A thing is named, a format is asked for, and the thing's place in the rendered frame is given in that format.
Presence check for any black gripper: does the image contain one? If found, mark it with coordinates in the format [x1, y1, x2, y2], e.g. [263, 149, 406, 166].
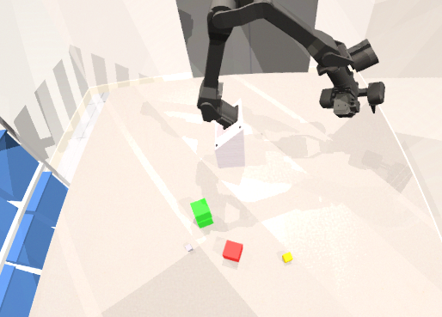
[319, 71, 385, 113]

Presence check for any green block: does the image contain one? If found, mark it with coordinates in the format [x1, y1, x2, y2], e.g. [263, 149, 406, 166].
[191, 198, 212, 223]
[197, 218, 213, 228]

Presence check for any red block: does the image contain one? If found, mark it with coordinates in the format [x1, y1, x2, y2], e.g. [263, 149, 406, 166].
[223, 241, 242, 262]

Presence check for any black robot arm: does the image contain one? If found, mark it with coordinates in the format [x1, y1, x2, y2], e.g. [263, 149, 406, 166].
[196, 0, 379, 130]

